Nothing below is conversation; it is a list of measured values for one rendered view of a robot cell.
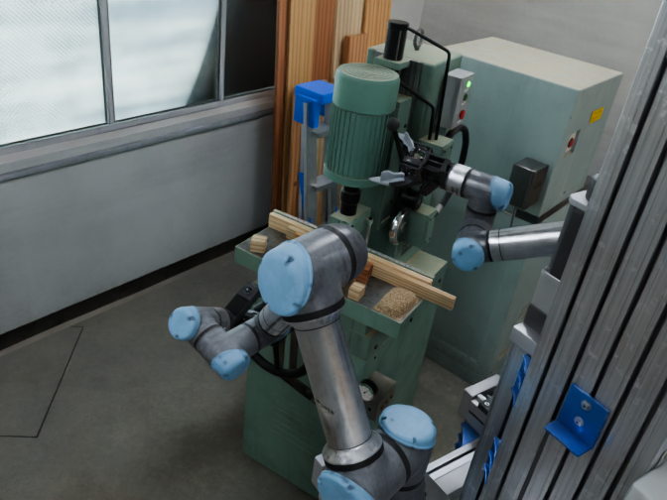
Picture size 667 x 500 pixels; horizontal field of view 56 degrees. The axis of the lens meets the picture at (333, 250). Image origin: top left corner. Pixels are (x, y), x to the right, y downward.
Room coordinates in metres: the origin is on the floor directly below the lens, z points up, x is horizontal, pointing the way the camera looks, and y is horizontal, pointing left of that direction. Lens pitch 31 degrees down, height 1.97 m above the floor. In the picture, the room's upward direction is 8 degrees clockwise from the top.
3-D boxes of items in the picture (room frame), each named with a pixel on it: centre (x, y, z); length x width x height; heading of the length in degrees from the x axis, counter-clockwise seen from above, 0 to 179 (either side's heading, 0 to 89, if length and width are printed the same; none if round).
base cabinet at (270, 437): (1.82, -0.08, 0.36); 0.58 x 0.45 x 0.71; 152
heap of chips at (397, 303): (1.52, -0.21, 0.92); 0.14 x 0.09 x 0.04; 152
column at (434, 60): (1.97, -0.16, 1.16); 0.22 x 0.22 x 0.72; 62
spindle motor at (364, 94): (1.71, -0.03, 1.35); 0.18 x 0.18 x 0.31
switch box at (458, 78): (1.93, -0.30, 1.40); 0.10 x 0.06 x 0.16; 152
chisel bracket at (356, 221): (1.73, -0.04, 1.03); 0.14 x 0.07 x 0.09; 152
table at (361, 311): (1.62, 0.02, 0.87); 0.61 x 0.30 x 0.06; 62
